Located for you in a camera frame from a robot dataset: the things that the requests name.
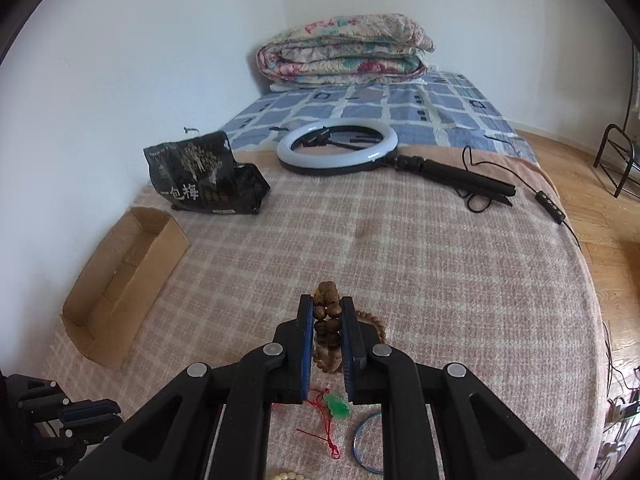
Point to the brown cardboard box tray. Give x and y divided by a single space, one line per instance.
120 282

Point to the black ring light handle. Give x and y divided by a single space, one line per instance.
457 178

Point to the green jade red-cord pendant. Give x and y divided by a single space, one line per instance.
331 408

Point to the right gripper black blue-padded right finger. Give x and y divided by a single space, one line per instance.
438 423

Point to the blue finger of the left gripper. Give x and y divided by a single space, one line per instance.
91 416

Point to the white ring light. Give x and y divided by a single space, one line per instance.
331 147

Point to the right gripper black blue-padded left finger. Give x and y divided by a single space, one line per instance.
211 423

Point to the blue checked bed sheet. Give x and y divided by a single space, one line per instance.
440 108

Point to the black metal rack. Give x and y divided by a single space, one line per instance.
618 152

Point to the folded floral quilt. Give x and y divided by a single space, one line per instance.
353 49

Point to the black plum snack bag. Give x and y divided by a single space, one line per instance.
202 175

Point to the blue bangle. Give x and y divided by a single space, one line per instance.
367 444

